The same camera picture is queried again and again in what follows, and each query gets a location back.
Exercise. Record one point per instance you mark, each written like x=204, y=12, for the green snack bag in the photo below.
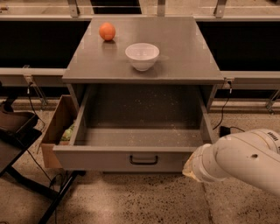
x=66, y=136

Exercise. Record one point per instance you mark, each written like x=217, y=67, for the grey drawer cabinet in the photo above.
x=184, y=57

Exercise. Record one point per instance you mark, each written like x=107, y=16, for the white ceramic bowl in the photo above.
x=142, y=56

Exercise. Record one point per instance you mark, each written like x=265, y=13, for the grey top drawer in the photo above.
x=117, y=121

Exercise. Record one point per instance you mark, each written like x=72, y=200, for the grey metal rail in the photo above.
x=52, y=77

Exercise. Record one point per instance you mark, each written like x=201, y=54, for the orange fruit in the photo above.
x=107, y=31

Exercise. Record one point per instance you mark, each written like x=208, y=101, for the foam-covered gripper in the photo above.
x=199, y=164

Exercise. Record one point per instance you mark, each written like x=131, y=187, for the black side table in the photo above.
x=17, y=135

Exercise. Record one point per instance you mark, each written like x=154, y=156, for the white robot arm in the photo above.
x=252, y=157

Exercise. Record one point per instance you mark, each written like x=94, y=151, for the cardboard box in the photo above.
x=62, y=118

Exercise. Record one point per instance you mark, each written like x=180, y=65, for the black power adapter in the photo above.
x=224, y=131

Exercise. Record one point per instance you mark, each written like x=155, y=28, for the black top drawer handle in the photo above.
x=143, y=160

